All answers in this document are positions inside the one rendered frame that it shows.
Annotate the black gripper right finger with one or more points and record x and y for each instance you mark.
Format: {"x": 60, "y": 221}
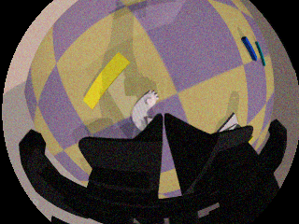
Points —
{"x": 194, "y": 150}

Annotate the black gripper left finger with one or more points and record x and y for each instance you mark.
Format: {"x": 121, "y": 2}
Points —
{"x": 140, "y": 154}

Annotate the blue rectangular block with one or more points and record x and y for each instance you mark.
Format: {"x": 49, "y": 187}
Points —
{"x": 249, "y": 47}

